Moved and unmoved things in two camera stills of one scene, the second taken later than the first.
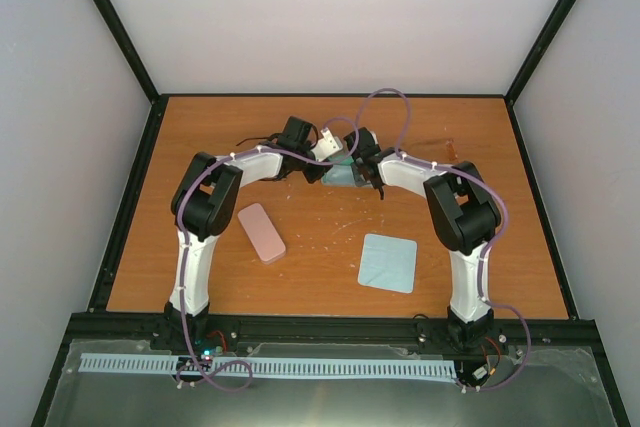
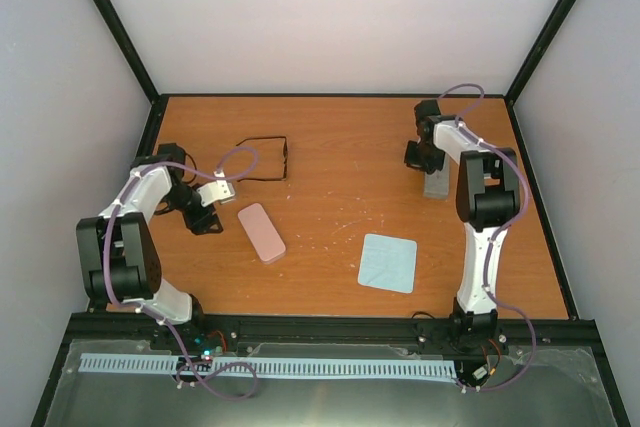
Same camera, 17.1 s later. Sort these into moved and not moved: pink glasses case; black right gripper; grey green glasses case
Moved: black right gripper; grey green glasses case
Not moved: pink glasses case
